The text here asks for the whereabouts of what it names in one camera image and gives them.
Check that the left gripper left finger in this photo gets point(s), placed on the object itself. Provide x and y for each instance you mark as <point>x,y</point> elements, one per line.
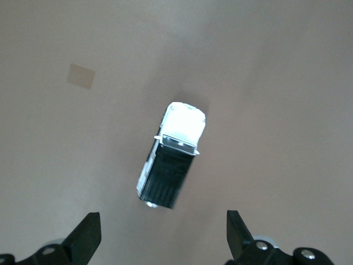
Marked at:
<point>80,240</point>

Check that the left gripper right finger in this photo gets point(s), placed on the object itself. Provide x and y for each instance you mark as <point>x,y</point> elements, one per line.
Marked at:
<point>240,237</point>

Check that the white toy jeep black roof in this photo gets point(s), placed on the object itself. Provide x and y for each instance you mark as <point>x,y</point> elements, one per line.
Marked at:
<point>183,121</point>

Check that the brown tape square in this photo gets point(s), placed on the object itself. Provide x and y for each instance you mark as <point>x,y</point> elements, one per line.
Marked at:
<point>80,76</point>

